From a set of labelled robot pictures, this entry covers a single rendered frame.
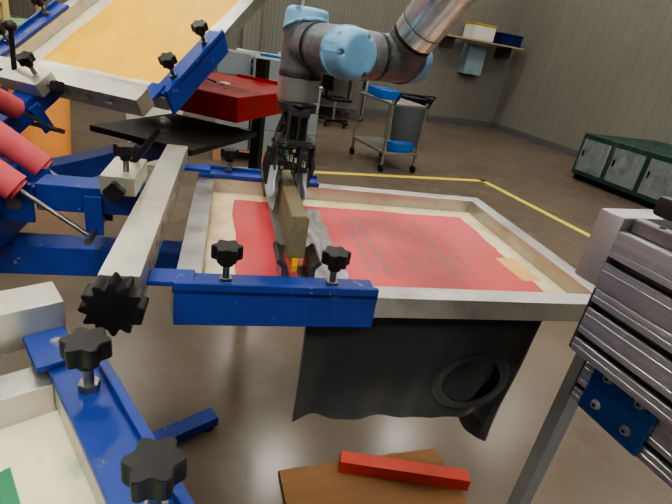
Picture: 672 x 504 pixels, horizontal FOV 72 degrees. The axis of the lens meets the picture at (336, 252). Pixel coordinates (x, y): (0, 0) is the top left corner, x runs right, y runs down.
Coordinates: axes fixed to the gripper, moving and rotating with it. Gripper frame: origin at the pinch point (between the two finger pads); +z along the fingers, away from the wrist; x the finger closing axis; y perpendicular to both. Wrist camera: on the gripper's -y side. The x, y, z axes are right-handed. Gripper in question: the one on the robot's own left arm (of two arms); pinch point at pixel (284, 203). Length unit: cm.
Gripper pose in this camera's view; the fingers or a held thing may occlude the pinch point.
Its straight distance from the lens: 94.3
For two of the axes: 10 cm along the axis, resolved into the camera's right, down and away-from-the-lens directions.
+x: 9.7, 0.5, 2.4
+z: -1.5, 9.0, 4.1
